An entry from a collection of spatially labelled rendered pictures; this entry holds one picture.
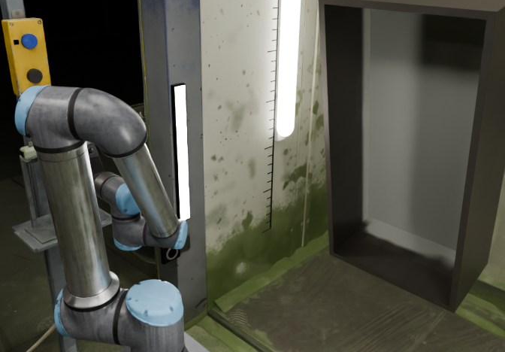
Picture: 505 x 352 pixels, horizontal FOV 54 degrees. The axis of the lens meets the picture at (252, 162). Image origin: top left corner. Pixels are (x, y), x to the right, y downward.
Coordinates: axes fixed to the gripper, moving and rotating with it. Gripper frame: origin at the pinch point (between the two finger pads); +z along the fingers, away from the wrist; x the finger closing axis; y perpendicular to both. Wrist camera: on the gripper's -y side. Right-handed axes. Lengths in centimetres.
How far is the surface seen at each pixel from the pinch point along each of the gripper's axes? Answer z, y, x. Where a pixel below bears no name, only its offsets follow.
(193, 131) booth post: 5, 4, 59
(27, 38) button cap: 18.5, -39.7, -1.4
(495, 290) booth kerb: -101, 95, 175
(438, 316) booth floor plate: -84, 105, 146
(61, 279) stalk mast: 26, 63, 0
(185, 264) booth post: 5, 70, 52
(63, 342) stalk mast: 26, 95, -3
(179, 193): 3, 30, 48
